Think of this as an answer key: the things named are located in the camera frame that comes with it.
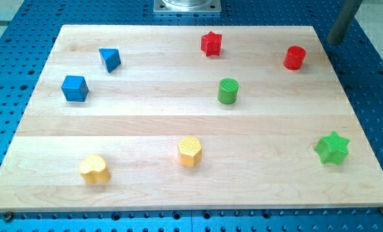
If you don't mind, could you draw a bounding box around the green star block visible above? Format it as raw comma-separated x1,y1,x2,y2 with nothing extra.
314,131,350,165

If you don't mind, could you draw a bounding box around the red star block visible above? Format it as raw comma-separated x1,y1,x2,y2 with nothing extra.
201,31,222,57

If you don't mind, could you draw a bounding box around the yellow hexagon block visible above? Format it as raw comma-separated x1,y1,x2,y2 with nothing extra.
177,136,202,167

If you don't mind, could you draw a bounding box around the green cylinder block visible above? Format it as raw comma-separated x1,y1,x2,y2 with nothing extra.
217,78,239,104

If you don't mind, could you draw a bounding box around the wooden board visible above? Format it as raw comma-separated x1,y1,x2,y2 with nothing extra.
0,24,383,212

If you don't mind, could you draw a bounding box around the blue triangle block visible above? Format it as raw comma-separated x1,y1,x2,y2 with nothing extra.
99,48,121,73

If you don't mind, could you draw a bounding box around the yellow heart block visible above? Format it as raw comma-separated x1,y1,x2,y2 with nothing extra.
79,154,111,185

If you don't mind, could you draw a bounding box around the blue cube block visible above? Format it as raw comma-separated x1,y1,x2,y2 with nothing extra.
61,75,89,102

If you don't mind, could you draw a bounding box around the red cylinder block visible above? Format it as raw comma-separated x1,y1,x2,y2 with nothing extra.
283,46,306,70

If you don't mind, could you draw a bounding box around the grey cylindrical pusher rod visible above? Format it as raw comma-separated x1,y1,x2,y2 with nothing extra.
326,0,362,46

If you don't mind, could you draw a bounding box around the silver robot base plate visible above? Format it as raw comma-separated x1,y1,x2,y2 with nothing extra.
153,0,222,13

